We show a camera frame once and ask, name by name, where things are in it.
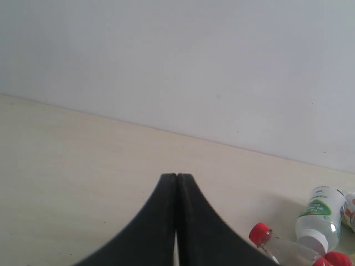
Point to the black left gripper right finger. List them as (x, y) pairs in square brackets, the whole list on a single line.
[(203, 238)]

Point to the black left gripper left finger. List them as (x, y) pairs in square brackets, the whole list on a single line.
[(149, 238)]

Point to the clear cola bottle red label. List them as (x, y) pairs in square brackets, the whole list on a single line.
[(284, 252)]

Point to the green white label bottle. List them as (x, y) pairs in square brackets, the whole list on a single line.
[(319, 225)]

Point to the yellow label bottle red cap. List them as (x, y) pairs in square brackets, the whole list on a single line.
[(338, 259)]

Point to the green apple label bottle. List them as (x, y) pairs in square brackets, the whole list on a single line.
[(349, 209)]

